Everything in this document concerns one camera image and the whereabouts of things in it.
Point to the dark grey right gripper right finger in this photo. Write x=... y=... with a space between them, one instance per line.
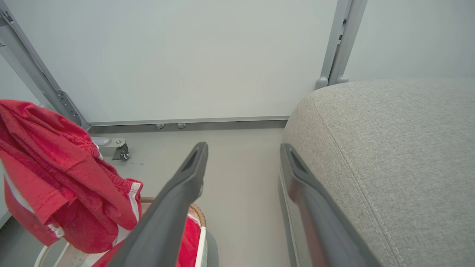
x=319 y=222

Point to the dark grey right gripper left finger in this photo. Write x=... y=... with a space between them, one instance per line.
x=167 y=218

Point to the red clothing with white stripes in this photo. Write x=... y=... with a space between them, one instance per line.
x=63 y=174

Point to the white laundry basket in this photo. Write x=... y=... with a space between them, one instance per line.
x=202 y=248

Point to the black caster wheel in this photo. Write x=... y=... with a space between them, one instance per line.
x=123 y=154

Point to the grey metal partition foot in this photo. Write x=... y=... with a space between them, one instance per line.
x=105 y=142

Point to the grey fabric sofa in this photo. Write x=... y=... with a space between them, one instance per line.
x=400 y=159

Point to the grey partition bottom rail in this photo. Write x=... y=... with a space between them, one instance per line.
x=185 y=121

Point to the grey partition post with hinge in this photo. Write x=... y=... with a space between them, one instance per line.
x=33 y=70

